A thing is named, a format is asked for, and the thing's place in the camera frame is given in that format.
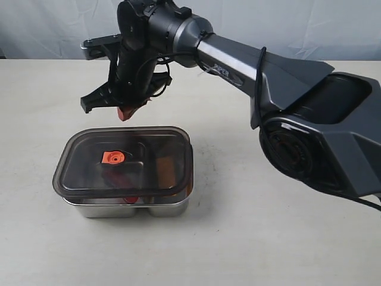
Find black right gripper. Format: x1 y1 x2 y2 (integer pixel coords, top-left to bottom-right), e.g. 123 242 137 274
80 44 172 122

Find dark transparent container lid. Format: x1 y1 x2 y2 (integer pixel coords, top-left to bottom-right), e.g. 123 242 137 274
52 126 192 198

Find red toy sausage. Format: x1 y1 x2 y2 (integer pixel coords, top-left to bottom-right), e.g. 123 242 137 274
101 169 140 189

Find yellow toy cheese wedge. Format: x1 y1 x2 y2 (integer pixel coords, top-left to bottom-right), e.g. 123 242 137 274
156 156 176 189

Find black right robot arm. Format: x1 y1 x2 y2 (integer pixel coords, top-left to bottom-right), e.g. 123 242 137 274
80 1 380 199

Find stainless steel lunch box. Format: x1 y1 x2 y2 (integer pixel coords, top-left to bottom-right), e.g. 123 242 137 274
64 145 193 218

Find grey fabric backdrop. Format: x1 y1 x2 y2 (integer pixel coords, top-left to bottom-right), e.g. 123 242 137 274
1 1 380 60

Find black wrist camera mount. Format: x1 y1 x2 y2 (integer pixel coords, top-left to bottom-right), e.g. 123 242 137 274
80 33 123 84

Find black cable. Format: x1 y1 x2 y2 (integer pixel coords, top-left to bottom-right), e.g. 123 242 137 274
135 46 381 213

